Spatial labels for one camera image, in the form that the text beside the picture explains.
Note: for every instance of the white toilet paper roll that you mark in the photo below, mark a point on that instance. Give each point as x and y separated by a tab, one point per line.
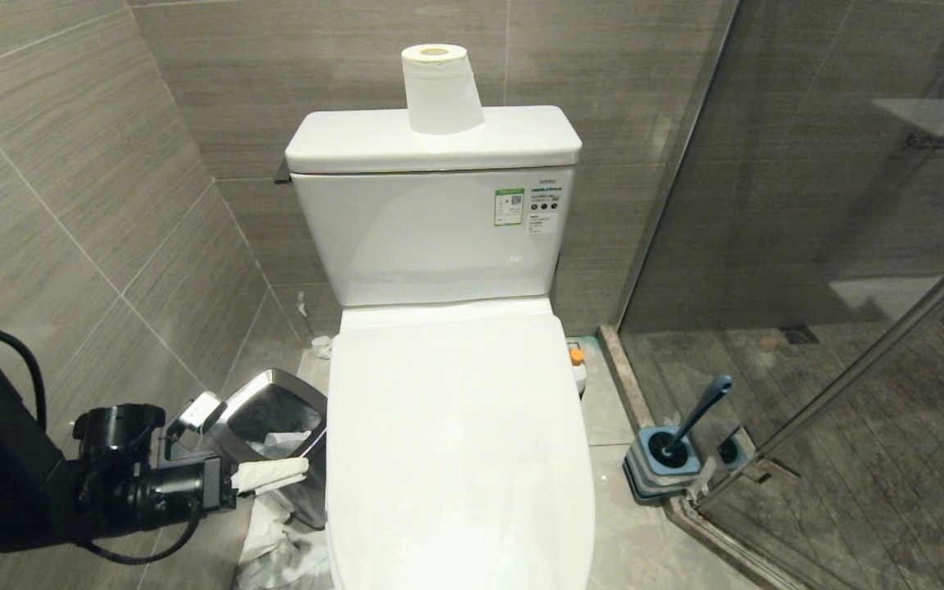
442	94

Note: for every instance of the steel trash bin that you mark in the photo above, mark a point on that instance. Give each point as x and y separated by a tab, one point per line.
263	410

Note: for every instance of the white bottle with orange cap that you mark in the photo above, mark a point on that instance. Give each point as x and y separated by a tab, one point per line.
577	360

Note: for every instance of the white label with black dots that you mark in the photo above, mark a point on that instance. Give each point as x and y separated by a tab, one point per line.
544	205

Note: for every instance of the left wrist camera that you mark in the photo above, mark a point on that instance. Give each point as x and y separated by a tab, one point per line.
200	411

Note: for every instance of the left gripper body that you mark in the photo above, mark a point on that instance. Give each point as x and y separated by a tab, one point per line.
181	487

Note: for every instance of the glass shower door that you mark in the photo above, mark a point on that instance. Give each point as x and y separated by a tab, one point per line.
832	205

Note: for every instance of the white toilet tank lid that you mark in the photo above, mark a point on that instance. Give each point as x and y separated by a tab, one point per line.
374	141

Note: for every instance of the blue and grey brush holder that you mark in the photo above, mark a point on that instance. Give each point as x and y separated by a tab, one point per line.
652	479

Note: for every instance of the water supply valve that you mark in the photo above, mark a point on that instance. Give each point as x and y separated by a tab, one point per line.
302	307

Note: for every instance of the white toilet tank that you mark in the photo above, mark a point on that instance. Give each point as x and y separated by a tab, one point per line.
431	242

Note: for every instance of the white plastic bin bag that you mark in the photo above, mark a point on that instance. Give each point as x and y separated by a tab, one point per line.
279	549

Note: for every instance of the floor drain grate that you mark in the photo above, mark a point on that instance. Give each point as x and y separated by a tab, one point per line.
800	334

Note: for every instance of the white toilet seat lid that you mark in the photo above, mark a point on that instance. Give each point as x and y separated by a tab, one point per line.
456	451

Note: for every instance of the blue toilet brush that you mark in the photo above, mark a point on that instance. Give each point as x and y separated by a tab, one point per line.
701	410

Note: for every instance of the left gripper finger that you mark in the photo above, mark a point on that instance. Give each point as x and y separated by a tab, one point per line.
271	469
263	485

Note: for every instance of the green and white label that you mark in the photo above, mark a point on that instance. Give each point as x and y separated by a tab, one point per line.
509	206

